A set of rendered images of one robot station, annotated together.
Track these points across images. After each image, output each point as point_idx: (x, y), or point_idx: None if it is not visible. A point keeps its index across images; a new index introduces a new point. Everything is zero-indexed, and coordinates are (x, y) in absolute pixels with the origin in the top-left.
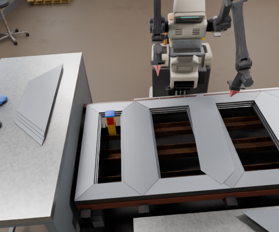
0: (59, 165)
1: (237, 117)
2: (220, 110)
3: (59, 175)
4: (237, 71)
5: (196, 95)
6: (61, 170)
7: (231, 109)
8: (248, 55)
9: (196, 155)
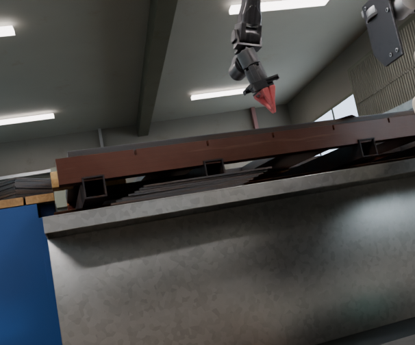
0: (407, 101)
1: (260, 180)
2: (312, 191)
3: (401, 107)
4: (257, 51)
5: (355, 116)
6: (409, 108)
7: (282, 196)
8: (237, 21)
9: None
